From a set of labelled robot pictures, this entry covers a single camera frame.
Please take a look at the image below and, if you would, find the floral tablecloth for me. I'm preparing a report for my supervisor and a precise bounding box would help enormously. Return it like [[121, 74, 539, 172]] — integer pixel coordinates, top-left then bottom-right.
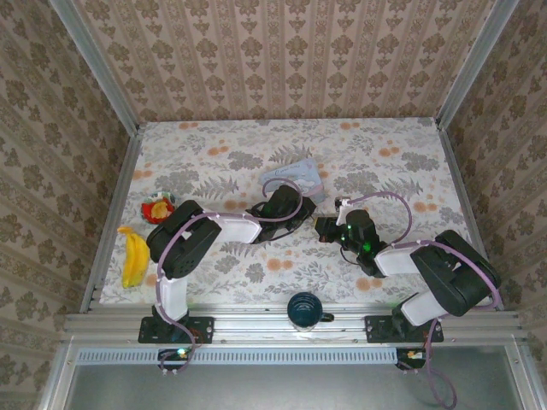
[[100, 118, 488, 307]]

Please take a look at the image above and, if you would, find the dark blue mug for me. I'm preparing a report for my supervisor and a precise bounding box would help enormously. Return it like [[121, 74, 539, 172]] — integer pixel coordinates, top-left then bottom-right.
[[286, 291, 336, 332]]

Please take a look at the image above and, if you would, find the small black controller box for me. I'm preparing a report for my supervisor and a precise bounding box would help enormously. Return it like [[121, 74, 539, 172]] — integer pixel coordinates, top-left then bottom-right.
[[158, 347, 192, 371], [395, 347, 429, 371]]

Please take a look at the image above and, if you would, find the red toy fruit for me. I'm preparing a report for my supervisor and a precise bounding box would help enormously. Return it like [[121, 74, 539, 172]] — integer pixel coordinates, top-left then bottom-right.
[[141, 191, 178, 225]]

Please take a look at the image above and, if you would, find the yellow toy banana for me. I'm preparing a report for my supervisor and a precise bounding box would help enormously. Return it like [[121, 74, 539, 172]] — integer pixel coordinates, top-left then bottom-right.
[[116, 225, 151, 289]]

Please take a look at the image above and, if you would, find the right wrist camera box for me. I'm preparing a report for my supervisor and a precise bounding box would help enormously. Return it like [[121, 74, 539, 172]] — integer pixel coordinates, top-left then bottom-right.
[[335, 196, 356, 226]]

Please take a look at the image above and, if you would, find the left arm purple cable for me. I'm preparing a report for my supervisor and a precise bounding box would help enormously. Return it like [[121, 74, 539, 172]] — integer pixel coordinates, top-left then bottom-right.
[[156, 178, 305, 377]]

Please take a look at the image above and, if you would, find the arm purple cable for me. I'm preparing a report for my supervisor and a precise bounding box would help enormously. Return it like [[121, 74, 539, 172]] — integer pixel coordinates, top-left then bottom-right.
[[348, 190, 502, 409], [156, 178, 305, 377]]

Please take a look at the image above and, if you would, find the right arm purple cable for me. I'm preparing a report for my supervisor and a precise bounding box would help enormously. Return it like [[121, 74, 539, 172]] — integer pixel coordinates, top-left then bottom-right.
[[348, 190, 502, 409]]

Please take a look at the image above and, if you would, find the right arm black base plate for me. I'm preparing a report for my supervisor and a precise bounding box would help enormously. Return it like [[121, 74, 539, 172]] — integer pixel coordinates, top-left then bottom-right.
[[364, 314, 444, 344]]

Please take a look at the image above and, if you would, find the aluminium side rail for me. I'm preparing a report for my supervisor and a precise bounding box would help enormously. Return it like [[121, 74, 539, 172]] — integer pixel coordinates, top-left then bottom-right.
[[435, 118, 505, 311], [79, 126, 145, 313]]

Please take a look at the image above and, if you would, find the aluminium front rail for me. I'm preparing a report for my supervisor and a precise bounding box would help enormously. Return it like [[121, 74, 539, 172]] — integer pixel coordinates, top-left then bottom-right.
[[62, 303, 521, 343]]

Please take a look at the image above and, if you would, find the grey slotted cable duct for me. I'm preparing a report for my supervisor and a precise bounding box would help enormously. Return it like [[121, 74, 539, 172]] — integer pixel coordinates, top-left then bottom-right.
[[76, 346, 395, 366]]

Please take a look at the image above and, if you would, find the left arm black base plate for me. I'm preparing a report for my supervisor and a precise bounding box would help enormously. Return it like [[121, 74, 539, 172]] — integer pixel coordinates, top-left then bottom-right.
[[137, 315, 215, 344]]

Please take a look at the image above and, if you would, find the aluminium frame post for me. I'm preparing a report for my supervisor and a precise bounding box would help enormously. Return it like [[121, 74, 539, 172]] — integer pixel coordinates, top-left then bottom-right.
[[435, 0, 521, 129], [48, 0, 141, 134]]

